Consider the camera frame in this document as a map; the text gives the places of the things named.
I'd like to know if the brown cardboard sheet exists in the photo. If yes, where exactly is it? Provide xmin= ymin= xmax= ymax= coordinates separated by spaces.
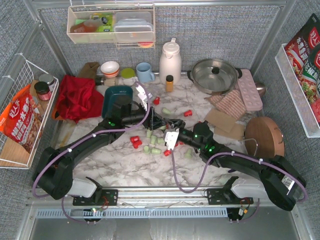
xmin=204 ymin=108 xmax=237 ymax=133
xmin=214 ymin=123 xmax=245 ymax=141

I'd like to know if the teal storage basket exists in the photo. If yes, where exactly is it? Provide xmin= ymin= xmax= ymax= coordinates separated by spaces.
xmin=101 ymin=85 xmax=133 ymax=119

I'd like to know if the striped pink cloth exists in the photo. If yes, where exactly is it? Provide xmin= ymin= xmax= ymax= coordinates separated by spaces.
xmin=204 ymin=89 xmax=246 ymax=120

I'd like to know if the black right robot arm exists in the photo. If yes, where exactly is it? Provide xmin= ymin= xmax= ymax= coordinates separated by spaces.
xmin=165 ymin=119 xmax=308 ymax=211

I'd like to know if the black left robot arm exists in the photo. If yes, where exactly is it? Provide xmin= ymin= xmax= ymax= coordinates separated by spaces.
xmin=33 ymin=97 xmax=166 ymax=200

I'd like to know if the red capsule upper right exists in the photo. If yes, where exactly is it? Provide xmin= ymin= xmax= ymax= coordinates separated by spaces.
xmin=183 ymin=109 xmax=193 ymax=117

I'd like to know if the red capsule far top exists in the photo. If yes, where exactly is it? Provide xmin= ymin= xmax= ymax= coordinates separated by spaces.
xmin=153 ymin=96 xmax=160 ymax=105

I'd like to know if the green capsule cluster right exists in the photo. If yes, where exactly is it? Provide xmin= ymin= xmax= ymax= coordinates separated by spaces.
xmin=157 ymin=137 xmax=165 ymax=145

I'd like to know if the red capsule left upper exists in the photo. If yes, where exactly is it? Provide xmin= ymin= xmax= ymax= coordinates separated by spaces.
xmin=130 ymin=136 xmax=140 ymax=143

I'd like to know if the red capsule left lower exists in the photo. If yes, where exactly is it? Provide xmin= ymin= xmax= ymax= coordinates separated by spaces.
xmin=132 ymin=140 xmax=142 ymax=149

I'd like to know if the orange spice bottle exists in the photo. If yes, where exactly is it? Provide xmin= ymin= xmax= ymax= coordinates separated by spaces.
xmin=165 ymin=75 xmax=174 ymax=92

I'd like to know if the blue mug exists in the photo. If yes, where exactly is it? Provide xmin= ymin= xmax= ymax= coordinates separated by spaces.
xmin=136 ymin=62 xmax=155 ymax=83

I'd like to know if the green lidded cup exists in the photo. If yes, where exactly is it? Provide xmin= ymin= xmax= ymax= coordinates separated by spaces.
xmin=120 ymin=68 xmax=138 ymax=86

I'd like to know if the white thermos jug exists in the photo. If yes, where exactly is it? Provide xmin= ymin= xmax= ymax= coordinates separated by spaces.
xmin=159 ymin=38 xmax=182 ymax=84

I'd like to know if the steel pot with lid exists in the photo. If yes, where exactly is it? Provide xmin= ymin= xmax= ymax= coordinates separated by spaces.
xmin=187 ymin=58 xmax=243 ymax=96

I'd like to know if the pepper grinder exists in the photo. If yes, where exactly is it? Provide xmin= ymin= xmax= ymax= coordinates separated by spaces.
xmin=94 ymin=76 xmax=118 ymax=87

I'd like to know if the white striped bowl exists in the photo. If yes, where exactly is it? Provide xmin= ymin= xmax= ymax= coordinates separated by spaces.
xmin=100 ymin=61 xmax=120 ymax=78

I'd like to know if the pink egg tray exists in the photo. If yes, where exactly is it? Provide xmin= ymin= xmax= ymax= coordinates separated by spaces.
xmin=235 ymin=68 xmax=263 ymax=112

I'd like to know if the round wooden board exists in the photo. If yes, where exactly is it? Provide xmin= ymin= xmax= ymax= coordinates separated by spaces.
xmin=244 ymin=116 xmax=285 ymax=158

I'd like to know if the red cloth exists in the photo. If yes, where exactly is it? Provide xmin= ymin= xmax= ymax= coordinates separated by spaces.
xmin=55 ymin=75 xmax=104 ymax=123

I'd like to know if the brown paper bag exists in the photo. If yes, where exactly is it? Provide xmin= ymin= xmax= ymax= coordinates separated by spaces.
xmin=77 ymin=61 xmax=100 ymax=80

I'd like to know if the steel ladle bowl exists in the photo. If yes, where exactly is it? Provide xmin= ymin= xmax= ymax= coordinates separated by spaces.
xmin=255 ymin=82 xmax=267 ymax=98

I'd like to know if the clear plastic food container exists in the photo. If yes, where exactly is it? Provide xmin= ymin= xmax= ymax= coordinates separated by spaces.
xmin=113 ymin=11 xmax=154 ymax=43

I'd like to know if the steel lid jar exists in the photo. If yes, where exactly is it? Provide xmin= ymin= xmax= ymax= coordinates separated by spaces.
xmin=38 ymin=73 xmax=55 ymax=92

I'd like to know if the dark lid jar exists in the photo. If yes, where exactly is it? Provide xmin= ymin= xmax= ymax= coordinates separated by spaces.
xmin=34 ymin=81 xmax=52 ymax=101

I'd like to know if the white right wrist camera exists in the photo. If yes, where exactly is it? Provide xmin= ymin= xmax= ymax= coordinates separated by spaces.
xmin=164 ymin=130 xmax=179 ymax=150

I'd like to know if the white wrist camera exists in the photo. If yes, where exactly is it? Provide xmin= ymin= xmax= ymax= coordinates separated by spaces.
xmin=164 ymin=130 xmax=179 ymax=150
xmin=135 ymin=84 xmax=153 ymax=103

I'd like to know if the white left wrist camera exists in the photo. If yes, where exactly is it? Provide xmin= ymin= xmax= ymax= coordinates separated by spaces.
xmin=135 ymin=84 xmax=153 ymax=103

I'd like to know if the cream wall shelf basket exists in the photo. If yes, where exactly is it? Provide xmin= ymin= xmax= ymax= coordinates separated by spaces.
xmin=66 ymin=3 xmax=156 ymax=48

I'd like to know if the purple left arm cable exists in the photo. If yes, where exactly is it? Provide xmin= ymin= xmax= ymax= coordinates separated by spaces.
xmin=32 ymin=81 xmax=152 ymax=224

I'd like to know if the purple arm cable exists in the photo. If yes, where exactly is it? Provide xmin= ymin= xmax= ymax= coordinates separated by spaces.
xmin=32 ymin=81 xmax=152 ymax=224
xmin=170 ymin=148 xmax=309 ymax=223

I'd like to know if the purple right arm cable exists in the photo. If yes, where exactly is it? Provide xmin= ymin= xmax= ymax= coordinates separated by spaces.
xmin=170 ymin=148 xmax=309 ymax=223

